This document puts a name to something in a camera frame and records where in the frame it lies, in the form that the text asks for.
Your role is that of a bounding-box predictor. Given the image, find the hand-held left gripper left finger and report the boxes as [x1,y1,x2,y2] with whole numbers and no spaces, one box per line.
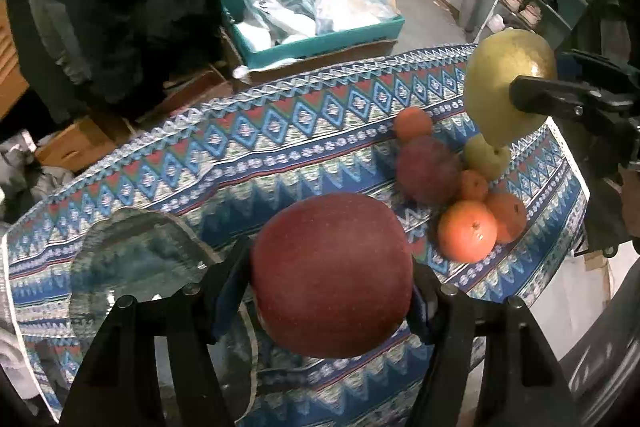
[59,234,256,427]

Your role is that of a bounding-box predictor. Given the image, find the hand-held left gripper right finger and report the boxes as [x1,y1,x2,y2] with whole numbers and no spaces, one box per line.
[404,262,583,427]

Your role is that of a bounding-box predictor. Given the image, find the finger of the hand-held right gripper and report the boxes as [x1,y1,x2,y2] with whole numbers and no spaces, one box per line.
[510,76,608,120]
[557,49,640,90]

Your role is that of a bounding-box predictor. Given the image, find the large yellow-green pear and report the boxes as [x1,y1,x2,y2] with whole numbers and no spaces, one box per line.
[464,29,558,148]

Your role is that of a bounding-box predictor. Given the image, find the large orange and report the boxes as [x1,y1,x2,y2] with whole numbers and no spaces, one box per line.
[437,200,499,264]

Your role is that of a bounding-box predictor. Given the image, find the small yellow-green pear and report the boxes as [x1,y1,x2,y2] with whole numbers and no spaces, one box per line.
[464,133,513,182]

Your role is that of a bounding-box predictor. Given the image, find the clear glass plate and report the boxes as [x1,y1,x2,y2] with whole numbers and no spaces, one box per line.
[67,207,261,425]

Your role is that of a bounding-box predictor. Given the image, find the medium orange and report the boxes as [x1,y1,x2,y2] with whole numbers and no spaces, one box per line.
[485,192,528,245]

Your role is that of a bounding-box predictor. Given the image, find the dark red apple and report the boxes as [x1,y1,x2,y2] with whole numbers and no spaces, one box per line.
[396,136,462,206]

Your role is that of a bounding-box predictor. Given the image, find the small orange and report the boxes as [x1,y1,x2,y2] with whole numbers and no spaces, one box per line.
[394,107,434,142]
[459,169,489,202]

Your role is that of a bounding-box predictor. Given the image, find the blue patterned tablecloth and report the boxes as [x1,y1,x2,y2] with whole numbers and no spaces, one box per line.
[2,43,588,427]

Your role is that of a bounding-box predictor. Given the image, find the teal plastic crate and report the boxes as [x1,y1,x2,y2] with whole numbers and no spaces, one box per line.
[220,0,407,70]

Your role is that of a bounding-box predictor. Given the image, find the clear plastic bag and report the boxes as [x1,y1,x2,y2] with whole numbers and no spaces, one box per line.
[314,0,401,36]

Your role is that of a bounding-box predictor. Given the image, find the white cloth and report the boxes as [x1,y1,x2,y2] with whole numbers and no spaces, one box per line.
[0,317,56,418]

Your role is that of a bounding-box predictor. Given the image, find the grey crumpled cloth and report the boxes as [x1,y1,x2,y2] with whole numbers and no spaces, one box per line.
[0,132,76,210]

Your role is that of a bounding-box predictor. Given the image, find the dark jacket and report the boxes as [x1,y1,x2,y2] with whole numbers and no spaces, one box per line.
[10,0,241,122]

